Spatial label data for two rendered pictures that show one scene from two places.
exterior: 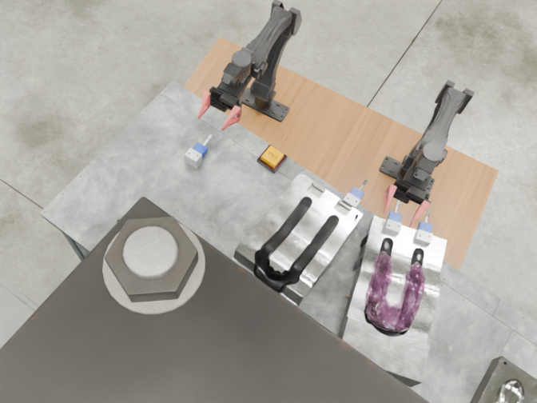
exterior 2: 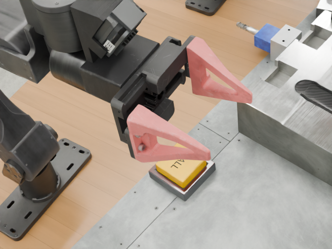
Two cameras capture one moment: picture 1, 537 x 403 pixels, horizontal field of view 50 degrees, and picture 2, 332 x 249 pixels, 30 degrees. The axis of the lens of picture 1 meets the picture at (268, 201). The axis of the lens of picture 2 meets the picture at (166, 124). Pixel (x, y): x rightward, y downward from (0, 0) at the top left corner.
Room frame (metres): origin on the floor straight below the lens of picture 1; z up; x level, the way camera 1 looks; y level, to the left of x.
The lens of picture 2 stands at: (0.78, 0.56, 1.66)
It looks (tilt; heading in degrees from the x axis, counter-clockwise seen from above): 50 degrees down; 295
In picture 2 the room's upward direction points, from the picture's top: 11 degrees counter-clockwise
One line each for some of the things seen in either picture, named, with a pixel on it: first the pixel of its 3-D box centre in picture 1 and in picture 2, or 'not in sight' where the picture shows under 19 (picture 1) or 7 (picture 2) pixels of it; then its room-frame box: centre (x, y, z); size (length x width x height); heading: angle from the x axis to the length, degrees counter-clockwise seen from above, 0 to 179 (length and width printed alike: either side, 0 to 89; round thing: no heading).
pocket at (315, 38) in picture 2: (341, 209); (313, 44); (0.84, -0.25, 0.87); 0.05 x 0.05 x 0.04; 65
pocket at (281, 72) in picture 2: (315, 192); (277, 80); (0.89, -0.15, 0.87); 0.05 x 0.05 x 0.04; 65
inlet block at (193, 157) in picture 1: (200, 148); not in sight; (0.99, 0.27, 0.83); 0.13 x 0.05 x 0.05; 159
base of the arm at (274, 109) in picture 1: (263, 98); (35, 175); (1.25, 0.09, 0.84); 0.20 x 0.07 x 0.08; 72
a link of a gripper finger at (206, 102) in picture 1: (210, 108); (175, 125); (0.93, 0.22, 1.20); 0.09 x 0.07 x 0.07; 162
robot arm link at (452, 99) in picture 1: (441, 122); not in sight; (1.06, -0.47, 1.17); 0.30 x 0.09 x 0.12; 162
